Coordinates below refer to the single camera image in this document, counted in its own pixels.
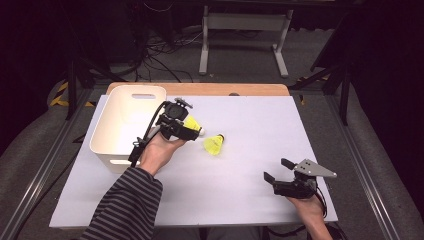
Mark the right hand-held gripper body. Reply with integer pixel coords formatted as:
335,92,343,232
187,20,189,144
272,158,338,200

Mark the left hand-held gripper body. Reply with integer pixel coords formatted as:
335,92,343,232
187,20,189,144
155,97,194,140

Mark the yellow shuttlecock white cork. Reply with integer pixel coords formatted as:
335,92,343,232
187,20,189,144
182,114,206,137

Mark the yellow shuttlecock dark cork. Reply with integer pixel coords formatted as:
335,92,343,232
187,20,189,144
202,133,226,157

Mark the white plastic basket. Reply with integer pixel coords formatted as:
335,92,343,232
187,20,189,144
89,84,168,175

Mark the person's right hand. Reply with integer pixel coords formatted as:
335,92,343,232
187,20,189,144
286,194,326,231

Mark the person's left hand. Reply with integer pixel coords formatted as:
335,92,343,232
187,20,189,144
138,131,188,177

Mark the white table cover board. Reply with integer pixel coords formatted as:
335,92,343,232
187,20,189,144
49,94,339,229

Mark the black tripod stand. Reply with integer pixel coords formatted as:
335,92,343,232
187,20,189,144
64,57,128,122
287,62,352,127

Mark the yellow black floor tape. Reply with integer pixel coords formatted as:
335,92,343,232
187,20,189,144
49,81,97,109

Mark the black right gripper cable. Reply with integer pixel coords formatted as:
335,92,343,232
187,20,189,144
314,186,330,218

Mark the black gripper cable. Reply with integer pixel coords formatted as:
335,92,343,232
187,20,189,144
127,100,170,169
314,186,330,218

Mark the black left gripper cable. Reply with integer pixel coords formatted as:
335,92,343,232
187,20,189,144
127,100,170,169

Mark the black cable under table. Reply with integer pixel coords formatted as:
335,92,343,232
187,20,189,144
265,225,310,237

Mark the bundle of black floor cables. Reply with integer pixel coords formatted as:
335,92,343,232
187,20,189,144
131,2,205,84

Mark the aluminium floor rail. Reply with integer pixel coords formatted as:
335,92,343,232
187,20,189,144
0,89,98,240
324,94,402,240

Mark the white metal stand frame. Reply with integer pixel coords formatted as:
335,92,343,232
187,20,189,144
198,4,295,79

